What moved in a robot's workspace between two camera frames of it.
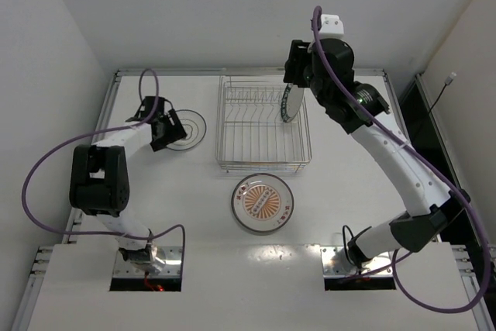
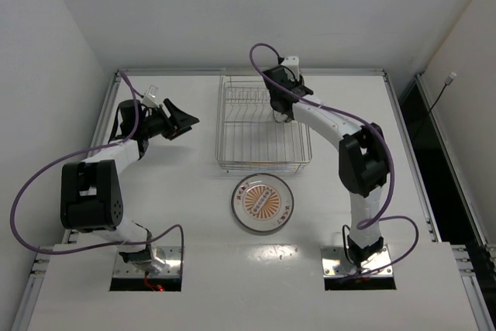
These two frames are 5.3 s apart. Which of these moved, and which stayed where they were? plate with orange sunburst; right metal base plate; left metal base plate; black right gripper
Moved: black right gripper
Stayed: right metal base plate; left metal base plate; plate with orange sunburst
